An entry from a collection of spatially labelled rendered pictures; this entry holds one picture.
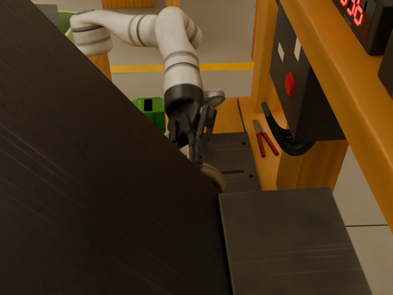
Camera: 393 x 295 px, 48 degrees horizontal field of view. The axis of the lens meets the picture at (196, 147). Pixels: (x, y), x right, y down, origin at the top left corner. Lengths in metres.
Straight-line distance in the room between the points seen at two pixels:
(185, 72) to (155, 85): 2.21
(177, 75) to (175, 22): 0.13
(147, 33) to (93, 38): 0.21
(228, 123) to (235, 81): 1.71
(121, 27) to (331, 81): 0.68
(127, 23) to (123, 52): 2.38
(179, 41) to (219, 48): 2.54
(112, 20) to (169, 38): 0.22
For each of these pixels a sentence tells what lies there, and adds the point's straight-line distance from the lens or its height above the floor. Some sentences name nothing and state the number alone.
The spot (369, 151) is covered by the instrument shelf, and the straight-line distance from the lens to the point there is 0.37.
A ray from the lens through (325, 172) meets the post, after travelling 0.99.
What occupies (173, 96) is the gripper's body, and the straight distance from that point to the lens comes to 0.79.
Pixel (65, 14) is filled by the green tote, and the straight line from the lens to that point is 1.85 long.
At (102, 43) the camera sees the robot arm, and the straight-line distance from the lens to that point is 1.15.
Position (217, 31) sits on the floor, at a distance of 3.62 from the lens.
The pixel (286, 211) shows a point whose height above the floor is 1.24.
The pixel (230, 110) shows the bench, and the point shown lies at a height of 0.88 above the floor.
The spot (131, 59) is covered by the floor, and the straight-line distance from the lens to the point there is 3.30.
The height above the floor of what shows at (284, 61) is 1.42.
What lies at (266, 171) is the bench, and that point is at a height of 0.88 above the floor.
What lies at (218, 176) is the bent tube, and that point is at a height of 1.19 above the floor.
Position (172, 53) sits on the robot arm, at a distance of 0.86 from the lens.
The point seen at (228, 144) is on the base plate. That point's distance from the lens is 1.26.
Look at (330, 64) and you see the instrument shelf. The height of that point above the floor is 1.53.
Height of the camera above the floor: 1.76
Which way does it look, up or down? 44 degrees down
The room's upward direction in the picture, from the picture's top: straight up
